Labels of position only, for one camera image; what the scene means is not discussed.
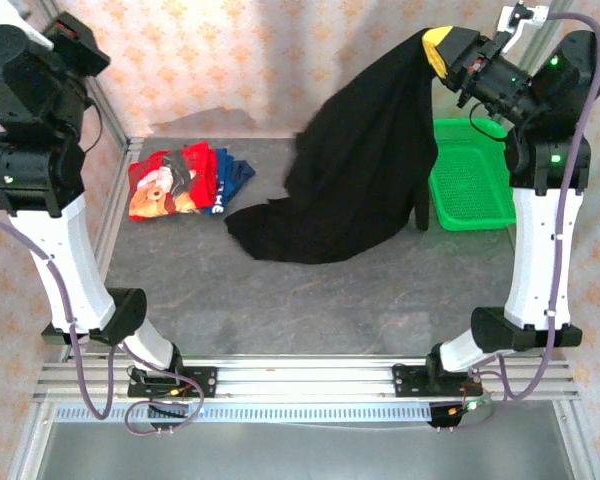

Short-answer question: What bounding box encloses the slotted grey cable duct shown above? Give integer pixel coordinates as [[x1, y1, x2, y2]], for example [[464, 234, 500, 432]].
[[54, 403, 434, 424]]

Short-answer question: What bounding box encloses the green plastic basket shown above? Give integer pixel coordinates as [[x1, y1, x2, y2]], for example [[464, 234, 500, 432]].
[[428, 118, 518, 233]]

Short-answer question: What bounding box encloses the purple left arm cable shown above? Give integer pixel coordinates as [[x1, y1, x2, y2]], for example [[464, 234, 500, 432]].
[[0, 214, 205, 437]]

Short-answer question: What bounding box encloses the grey metal shelf panel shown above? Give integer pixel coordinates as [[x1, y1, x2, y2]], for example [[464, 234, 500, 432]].
[[42, 422, 579, 480]]

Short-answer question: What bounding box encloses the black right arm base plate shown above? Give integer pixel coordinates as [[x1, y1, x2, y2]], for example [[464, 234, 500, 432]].
[[392, 363, 482, 399]]

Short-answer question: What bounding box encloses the black t-shirt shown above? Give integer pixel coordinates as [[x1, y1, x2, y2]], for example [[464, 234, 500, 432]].
[[223, 27, 440, 265]]

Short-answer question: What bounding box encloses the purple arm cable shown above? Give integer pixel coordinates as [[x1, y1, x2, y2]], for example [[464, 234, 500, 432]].
[[439, 12, 600, 432], [0, 214, 205, 437]]

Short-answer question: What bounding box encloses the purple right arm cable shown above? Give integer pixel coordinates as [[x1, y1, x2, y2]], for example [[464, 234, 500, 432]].
[[439, 12, 600, 432]]

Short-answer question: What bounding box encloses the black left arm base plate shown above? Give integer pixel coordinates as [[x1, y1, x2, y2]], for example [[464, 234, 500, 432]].
[[128, 366, 218, 400]]

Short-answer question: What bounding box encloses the thin black camera cable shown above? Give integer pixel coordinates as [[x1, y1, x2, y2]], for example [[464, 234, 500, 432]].
[[81, 97, 104, 154], [468, 101, 509, 142]]

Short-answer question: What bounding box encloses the aluminium mounting rail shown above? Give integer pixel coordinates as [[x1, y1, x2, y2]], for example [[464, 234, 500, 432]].
[[33, 355, 579, 404]]

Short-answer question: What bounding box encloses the blue t-shirt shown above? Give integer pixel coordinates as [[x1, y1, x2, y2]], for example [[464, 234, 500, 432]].
[[207, 147, 257, 218]]

